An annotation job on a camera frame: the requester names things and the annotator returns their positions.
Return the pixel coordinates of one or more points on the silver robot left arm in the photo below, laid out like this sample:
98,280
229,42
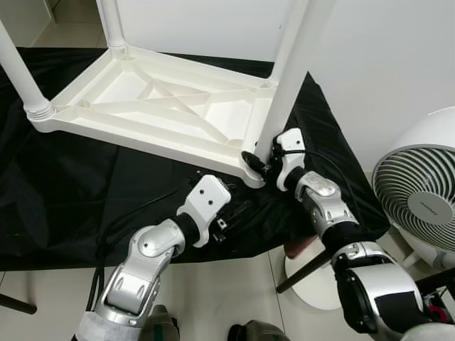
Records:
142,270

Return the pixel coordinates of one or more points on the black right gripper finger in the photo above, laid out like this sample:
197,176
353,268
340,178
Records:
254,163

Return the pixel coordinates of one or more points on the white round floor fan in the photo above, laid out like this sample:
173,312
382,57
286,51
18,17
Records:
416,192

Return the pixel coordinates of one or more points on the pink round reel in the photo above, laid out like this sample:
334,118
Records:
437,312

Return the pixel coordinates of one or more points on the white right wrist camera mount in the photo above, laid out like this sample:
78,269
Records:
290,140

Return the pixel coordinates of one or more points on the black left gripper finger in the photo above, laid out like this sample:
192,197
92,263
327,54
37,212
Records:
240,210

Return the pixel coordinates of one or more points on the dark robot foot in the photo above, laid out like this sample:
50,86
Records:
257,333
160,328

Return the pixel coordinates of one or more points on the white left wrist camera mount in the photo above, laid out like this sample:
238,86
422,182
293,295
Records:
206,195

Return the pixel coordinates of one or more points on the dark robot left foot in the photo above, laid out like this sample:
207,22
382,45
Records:
160,328

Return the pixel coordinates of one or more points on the dark robot right foot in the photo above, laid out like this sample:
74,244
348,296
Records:
257,333

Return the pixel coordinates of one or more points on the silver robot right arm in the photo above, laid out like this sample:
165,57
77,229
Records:
327,206

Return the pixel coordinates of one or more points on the white plastic table leg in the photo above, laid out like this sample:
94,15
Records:
281,50
110,21
21,78
302,71

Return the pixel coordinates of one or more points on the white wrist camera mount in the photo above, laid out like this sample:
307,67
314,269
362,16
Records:
206,195
290,140

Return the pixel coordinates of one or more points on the white plastic table top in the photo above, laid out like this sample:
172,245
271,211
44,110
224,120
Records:
142,106

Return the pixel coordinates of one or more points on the black tablecloth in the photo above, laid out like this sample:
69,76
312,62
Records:
71,192

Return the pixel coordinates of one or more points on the black floor stand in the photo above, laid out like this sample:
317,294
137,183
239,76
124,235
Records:
437,288

